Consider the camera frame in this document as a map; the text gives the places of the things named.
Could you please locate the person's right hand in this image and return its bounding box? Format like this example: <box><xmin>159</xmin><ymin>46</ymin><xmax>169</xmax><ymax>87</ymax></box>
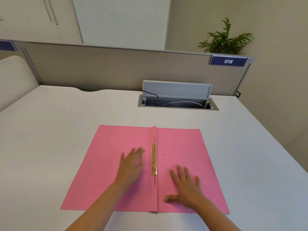
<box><xmin>164</xmin><ymin>165</ymin><xmax>210</xmax><ymax>210</ymax></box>

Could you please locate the person's left hand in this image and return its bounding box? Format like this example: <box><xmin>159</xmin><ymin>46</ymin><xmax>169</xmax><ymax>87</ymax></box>
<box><xmin>115</xmin><ymin>147</ymin><xmax>146</xmax><ymax>188</ymax></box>

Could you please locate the pink paper file folder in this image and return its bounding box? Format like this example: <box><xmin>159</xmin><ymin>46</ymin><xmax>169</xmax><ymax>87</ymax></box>
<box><xmin>61</xmin><ymin>125</ymin><xmax>230</xmax><ymax>214</ymax></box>

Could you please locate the person's right forearm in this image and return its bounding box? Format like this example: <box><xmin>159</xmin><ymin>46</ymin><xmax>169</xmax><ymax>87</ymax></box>
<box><xmin>193</xmin><ymin>198</ymin><xmax>242</xmax><ymax>231</ymax></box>

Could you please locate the person's left forearm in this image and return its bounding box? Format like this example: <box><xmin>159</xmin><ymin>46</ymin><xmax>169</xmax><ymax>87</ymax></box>
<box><xmin>63</xmin><ymin>183</ymin><xmax>127</xmax><ymax>231</ymax></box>

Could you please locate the gold metal folder fastener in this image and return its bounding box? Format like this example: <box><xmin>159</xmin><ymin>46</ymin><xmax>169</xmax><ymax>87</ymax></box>
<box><xmin>152</xmin><ymin>137</ymin><xmax>158</xmax><ymax>186</ymax></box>

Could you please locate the beige desk partition screen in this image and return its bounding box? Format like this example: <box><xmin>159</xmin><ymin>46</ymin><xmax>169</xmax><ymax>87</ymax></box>
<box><xmin>19</xmin><ymin>41</ymin><xmax>255</xmax><ymax>97</ymax></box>

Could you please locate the blue partition number label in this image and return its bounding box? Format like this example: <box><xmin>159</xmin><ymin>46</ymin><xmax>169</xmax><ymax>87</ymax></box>
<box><xmin>0</xmin><ymin>40</ymin><xmax>18</xmax><ymax>51</ymax></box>
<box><xmin>209</xmin><ymin>55</ymin><xmax>248</xmax><ymax>67</ymax></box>

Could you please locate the green potted plant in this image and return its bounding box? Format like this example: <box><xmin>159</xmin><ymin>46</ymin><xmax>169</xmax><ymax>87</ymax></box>
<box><xmin>197</xmin><ymin>18</ymin><xmax>253</xmax><ymax>56</ymax></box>

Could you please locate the white cabinet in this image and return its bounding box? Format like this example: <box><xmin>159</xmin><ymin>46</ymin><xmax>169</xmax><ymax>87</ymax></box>
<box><xmin>0</xmin><ymin>0</ymin><xmax>84</xmax><ymax>44</ymax></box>

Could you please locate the black power cable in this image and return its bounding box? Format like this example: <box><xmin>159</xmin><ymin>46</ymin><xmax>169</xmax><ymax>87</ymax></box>
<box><xmin>142</xmin><ymin>90</ymin><xmax>161</xmax><ymax>106</ymax></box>

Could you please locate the white cable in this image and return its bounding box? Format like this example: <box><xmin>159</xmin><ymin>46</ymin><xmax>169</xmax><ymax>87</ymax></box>
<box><xmin>160</xmin><ymin>101</ymin><xmax>205</xmax><ymax>109</ymax></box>

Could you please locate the grey desk cable box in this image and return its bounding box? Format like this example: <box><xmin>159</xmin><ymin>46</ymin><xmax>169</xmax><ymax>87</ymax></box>
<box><xmin>137</xmin><ymin>80</ymin><xmax>220</xmax><ymax>111</ymax></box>

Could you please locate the metal cabinet handle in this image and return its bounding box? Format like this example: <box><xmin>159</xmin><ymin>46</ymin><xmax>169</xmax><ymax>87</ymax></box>
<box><xmin>43</xmin><ymin>0</ymin><xmax>52</xmax><ymax>22</ymax></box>
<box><xmin>49</xmin><ymin>0</ymin><xmax>59</xmax><ymax>25</ymax></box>

